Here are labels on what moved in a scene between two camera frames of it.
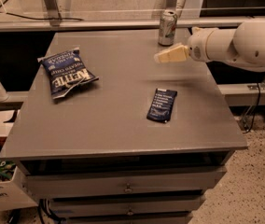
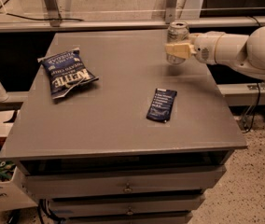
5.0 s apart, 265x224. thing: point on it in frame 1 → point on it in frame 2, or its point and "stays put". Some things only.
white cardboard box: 4,189 stays put
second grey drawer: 125,206 stays put
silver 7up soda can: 167,28 → 177,33
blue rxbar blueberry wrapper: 161,105 stays put
